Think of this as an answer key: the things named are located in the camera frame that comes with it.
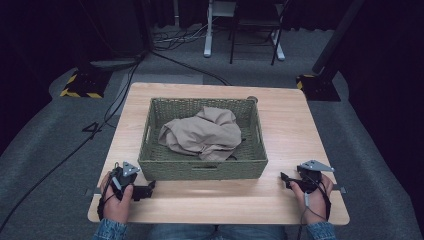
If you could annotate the green woven basket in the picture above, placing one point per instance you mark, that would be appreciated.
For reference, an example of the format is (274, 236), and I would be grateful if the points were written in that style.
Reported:
(173, 166)

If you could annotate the grey table bracket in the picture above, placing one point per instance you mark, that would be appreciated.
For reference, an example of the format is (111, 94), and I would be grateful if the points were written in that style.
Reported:
(90, 192)
(340, 189)

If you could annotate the person's right hand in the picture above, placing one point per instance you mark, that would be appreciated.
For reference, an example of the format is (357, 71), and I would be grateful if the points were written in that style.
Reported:
(316, 205)

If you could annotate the stand base with striped tape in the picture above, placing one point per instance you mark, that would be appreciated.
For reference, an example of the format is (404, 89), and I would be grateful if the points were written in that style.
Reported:
(85, 85)

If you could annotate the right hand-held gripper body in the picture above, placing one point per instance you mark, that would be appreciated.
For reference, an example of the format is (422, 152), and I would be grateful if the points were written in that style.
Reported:
(310, 173)

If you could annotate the white desk leg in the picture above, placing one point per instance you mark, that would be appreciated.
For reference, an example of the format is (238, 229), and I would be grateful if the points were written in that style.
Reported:
(208, 36)
(279, 46)

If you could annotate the person's left hand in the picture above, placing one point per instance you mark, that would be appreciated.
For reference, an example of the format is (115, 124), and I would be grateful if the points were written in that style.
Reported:
(116, 206)

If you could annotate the black stand with striped base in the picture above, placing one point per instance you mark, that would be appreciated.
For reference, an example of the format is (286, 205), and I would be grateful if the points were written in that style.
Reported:
(321, 85)

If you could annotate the black metal chair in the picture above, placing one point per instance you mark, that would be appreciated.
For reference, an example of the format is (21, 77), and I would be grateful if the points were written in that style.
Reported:
(255, 23)

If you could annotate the beige cloth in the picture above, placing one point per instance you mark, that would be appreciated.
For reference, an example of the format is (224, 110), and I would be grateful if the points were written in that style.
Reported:
(200, 133)

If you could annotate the person's legs in jeans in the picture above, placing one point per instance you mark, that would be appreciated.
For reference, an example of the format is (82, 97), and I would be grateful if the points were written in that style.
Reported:
(216, 232)

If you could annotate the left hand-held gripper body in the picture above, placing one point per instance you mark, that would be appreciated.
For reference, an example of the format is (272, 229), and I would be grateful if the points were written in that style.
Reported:
(124, 176)

